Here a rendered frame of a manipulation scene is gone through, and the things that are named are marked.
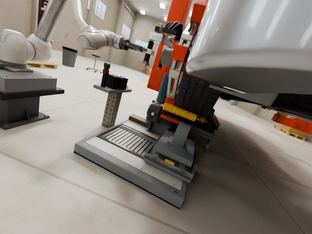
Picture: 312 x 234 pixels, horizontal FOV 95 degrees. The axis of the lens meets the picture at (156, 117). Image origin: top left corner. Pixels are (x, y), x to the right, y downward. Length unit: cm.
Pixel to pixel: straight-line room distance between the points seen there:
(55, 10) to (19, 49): 41
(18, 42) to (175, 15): 132
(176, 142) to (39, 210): 89
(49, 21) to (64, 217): 139
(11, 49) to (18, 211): 106
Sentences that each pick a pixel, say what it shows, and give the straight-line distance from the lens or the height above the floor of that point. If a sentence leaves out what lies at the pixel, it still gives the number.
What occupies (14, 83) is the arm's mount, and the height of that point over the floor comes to 36.
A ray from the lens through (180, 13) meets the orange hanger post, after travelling 174.
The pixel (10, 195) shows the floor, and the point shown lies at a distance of 101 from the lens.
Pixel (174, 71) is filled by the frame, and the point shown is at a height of 76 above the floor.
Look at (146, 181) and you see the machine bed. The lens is 99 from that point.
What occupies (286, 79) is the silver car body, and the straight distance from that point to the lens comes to 24.
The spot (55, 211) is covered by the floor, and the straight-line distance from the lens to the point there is 91.
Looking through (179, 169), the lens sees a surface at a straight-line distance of 106.
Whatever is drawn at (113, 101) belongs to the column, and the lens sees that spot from 157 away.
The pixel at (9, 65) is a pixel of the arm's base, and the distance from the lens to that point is 154.
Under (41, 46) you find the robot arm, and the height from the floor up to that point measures 62.
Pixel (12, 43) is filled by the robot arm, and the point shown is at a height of 60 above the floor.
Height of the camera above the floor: 73
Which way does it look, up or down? 17 degrees down
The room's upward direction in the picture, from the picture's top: 19 degrees clockwise
